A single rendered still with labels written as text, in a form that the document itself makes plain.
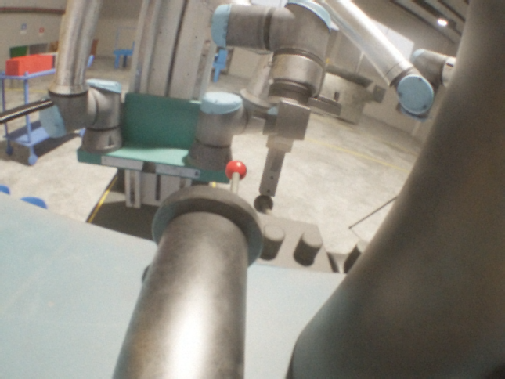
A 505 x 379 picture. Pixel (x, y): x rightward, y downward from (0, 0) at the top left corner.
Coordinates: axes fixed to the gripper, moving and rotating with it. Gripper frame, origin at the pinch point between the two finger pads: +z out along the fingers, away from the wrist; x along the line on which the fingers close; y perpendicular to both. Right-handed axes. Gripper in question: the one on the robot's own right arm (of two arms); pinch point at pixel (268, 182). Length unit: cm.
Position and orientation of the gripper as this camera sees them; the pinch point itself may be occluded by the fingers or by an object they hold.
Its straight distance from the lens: 42.7
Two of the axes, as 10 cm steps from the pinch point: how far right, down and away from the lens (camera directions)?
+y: -9.7, -2.1, -1.3
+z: -2.3, 9.6, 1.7
